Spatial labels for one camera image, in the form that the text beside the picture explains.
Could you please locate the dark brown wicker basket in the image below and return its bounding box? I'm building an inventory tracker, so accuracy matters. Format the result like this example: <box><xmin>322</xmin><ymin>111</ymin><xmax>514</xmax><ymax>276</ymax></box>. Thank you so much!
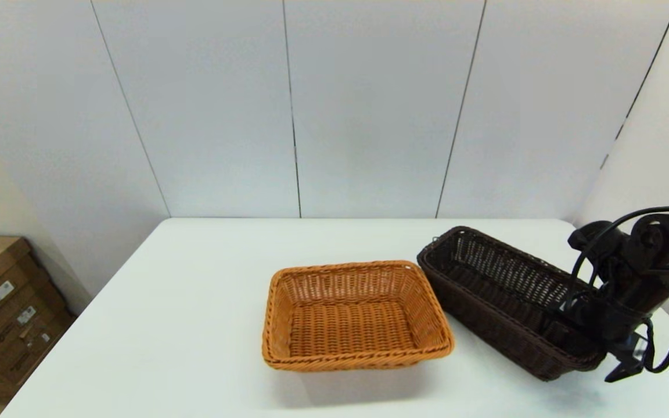
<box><xmin>418</xmin><ymin>226</ymin><xmax>609</xmax><ymax>382</ymax></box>

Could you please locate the orange wicker basket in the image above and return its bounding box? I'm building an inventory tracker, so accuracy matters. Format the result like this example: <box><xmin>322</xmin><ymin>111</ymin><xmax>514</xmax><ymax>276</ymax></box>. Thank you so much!
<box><xmin>261</xmin><ymin>260</ymin><xmax>455</xmax><ymax>372</ymax></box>

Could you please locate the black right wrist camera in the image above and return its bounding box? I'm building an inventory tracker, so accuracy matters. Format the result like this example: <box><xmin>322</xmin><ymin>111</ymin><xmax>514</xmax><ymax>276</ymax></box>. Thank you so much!
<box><xmin>568</xmin><ymin>221</ymin><xmax>623</xmax><ymax>262</ymax></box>

